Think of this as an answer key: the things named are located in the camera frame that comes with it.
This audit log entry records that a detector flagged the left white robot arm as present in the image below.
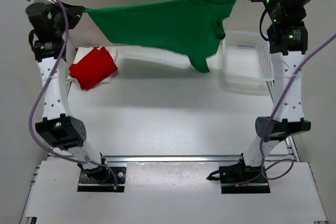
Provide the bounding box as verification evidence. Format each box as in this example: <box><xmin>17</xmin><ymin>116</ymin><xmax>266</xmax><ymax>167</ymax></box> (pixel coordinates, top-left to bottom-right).
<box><xmin>26</xmin><ymin>3</ymin><xmax>110</xmax><ymax>180</ymax></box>

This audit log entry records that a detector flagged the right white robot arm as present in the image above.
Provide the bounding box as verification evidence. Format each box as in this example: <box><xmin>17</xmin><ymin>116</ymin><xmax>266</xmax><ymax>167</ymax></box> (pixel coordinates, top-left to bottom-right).
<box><xmin>241</xmin><ymin>0</ymin><xmax>311</xmax><ymax>169</ymax></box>

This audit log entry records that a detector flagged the white plastic basket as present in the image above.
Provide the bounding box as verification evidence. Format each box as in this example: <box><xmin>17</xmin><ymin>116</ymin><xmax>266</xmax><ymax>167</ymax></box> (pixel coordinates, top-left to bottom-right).
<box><xmin>222</xmin><ymin>30</ymin><xmax>274</xmax><ymax>94</ymax></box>

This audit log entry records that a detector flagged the red t shirt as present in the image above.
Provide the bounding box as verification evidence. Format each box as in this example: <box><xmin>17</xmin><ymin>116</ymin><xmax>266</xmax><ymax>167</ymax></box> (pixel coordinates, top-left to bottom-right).
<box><xmin>69</xmin><ymin>47</ymin><xmax>118</xmax><ymax>90</ymax></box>

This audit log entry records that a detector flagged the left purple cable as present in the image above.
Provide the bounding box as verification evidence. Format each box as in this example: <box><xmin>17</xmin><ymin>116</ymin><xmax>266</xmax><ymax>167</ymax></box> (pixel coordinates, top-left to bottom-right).
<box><xmin>20</xmin><ymin>0</ymin><xmax>119</xmax><ymax>190</ymax></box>

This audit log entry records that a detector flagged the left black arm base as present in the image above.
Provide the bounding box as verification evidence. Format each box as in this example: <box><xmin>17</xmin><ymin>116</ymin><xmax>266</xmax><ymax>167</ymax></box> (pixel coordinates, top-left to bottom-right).
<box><xmin>77</xmin><ymin>164</ymin><xmax>127</xmax><ymax>193</ymax></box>

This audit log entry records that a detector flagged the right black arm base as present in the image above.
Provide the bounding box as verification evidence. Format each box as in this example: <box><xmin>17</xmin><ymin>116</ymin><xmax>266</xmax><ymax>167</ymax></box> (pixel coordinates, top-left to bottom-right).
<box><xmin>206</xmin><ymin>160</ymin><xmax>271</xmax><ymax>194</ymax></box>

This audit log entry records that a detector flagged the green t shirt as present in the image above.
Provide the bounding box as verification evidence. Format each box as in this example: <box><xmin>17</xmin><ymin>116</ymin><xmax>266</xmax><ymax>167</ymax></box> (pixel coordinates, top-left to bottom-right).
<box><xmin>85</xmin><ymin>0</ymin><xmax>236</xmax><ymax>73</ymax></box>

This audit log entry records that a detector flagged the white t shirt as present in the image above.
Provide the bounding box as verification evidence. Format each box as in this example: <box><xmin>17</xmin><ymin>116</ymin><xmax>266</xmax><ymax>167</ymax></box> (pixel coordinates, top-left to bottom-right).
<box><xmin>73</xmin><ymin>46</ymin><xmax>118</xmax><ymax>84</ymax></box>

